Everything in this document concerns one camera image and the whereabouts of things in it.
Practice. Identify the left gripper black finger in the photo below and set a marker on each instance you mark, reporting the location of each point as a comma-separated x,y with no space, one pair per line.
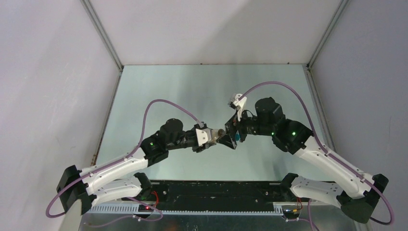
205,146
200,126

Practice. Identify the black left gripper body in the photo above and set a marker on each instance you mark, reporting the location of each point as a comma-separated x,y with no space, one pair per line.
185,140

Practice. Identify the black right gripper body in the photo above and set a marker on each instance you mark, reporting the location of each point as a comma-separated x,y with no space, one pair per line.
251,125

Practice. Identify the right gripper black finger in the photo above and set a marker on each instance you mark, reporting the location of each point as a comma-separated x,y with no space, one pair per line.
228,141
231,124

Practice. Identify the teal and clear pill box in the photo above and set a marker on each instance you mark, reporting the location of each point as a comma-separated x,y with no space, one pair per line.
237,137

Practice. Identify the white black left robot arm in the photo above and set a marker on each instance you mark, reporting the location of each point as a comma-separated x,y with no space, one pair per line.
122,177

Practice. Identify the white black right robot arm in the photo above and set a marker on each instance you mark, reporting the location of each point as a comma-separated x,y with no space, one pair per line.
352,190

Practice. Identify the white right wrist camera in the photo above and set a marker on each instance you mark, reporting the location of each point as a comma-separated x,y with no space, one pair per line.
238,102

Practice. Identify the aluminium right side rail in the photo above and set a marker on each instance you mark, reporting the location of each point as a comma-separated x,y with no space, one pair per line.
323,122

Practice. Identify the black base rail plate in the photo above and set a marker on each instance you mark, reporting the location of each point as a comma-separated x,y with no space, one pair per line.
216,195

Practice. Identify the white slotted cable duct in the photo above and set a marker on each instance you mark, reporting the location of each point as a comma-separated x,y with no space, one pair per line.
137,209

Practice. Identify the aluminium frame post right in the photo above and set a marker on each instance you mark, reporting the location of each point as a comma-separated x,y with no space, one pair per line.
327,32

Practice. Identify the aluminium frame post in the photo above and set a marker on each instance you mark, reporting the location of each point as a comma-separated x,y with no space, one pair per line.
94,18
327,32

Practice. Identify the aluminium frame post left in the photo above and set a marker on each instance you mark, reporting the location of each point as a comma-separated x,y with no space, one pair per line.
94,18

